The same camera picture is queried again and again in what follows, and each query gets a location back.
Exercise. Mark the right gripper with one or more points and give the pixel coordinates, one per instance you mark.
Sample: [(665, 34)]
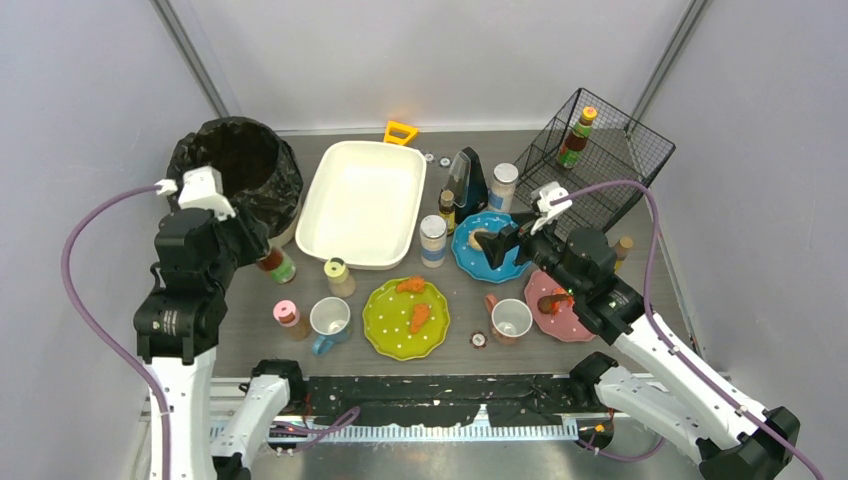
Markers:
[(519, 235)]

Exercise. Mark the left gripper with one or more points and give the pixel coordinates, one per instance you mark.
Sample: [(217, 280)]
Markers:
[(245, 237)]

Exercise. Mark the red sauce bottle yellow cap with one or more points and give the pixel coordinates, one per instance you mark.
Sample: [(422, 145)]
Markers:
[(278, 266)]

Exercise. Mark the yellow label oil bottle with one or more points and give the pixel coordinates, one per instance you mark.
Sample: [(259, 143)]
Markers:
[(447, 209)]

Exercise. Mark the yellow oil bottle brown cap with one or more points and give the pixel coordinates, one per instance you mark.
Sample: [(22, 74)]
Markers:
[(622, 249)]

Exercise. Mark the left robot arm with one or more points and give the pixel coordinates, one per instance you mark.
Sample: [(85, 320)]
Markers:
[(177, 329)]

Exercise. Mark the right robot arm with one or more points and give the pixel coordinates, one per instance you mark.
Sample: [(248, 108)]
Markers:
[(724, 432)]

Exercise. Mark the beige bun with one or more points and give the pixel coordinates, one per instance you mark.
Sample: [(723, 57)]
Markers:
[(473, 242)]

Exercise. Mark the blue polka dot plate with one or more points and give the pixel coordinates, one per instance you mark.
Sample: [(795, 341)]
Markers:
[(473, 261)]

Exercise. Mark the grain jar near metronome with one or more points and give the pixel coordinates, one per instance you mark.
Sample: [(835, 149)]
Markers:
[(501, 192)]

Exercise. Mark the black metronome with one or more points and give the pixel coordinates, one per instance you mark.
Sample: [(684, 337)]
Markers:
[(467, 182)]

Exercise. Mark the black bag lined trash bin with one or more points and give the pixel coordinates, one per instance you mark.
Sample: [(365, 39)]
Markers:
[(258, 169)]

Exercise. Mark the grain jar near basin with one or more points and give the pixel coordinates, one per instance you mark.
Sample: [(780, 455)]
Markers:
[(433, 240)]

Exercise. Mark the brown and orange food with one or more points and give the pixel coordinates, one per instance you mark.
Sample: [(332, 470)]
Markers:
[(550, 304)]

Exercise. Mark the pink lid spice shaker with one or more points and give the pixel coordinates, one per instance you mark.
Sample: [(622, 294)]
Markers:
[(287, 314)]

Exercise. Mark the upper orange food piece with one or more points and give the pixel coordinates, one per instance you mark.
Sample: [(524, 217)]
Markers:
[(412, 285)]

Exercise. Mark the orange food piece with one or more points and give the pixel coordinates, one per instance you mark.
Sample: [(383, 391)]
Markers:
[(412, 285), (421, 314)]

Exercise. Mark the pink polka dot plate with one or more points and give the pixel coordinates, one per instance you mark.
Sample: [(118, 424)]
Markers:
[(562, 323)]

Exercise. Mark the yellow lid spice shaker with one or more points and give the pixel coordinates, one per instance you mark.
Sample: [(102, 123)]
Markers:
[(340, 281)]

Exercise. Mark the brown poker chip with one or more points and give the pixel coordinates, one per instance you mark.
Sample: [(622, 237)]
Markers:
[(478, 340)]

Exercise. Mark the lower orange food piece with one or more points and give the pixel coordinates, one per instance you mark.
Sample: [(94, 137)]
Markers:
[(421, 314)]

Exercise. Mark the white rectangular basin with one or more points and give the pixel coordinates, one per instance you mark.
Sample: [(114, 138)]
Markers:
[(362, 204)]

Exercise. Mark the green polka dot plate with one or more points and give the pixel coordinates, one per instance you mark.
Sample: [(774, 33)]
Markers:
[(386, 318)]

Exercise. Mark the black base mat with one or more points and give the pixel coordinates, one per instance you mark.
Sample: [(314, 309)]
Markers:
[(451, 400)]

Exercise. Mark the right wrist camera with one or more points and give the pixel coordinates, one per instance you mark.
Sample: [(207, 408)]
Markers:
[(551, 201)]

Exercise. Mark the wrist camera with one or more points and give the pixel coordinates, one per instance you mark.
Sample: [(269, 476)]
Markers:
[(551, 201), (203, 189)]

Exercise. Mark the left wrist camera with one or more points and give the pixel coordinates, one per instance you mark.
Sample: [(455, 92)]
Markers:
[(203, 189)]

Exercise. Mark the orange handled white mug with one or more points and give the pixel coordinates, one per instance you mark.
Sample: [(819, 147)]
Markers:
[(511, 319)]

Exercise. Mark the black wire basket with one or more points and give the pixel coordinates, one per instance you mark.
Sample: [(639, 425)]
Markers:
[(618, 148)]

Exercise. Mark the blue handled white mug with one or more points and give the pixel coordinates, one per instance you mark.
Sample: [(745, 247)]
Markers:
[(330, 318)]

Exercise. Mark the orange plastic handle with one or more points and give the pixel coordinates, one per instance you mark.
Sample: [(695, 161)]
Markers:
[(399, 133)]

